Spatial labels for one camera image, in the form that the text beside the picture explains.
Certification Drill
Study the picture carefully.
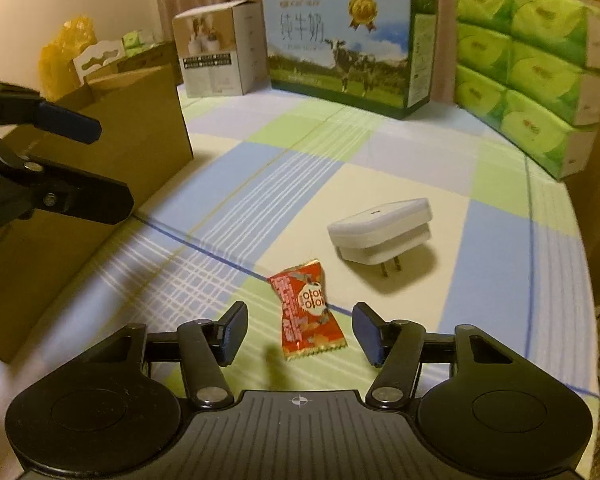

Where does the red snack packet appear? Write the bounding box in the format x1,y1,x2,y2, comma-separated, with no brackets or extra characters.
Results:
268,259,347,361

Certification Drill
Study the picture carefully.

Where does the white plug-in adapter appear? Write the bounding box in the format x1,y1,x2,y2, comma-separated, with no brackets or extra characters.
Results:
327,198,432,278

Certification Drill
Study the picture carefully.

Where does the yellow plastic bag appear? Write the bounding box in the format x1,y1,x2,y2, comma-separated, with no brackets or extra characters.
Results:
38,15,97,102

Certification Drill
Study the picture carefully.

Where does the open brown cardboard box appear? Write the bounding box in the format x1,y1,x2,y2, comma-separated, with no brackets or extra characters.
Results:
0,65,194,362

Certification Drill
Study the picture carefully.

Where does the checked blue green bedsheet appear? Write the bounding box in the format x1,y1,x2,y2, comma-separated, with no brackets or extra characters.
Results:
0,89,600,479

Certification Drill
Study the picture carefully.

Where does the small white humidifier box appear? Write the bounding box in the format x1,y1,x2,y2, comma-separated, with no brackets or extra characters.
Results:
172,0,268,98

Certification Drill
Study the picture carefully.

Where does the blue milk carton gift box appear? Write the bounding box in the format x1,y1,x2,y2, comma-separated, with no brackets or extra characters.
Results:
262,0,438,119

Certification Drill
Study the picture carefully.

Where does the green tissue pack bundle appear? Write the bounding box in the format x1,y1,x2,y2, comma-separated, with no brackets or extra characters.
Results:
455,0,600,180

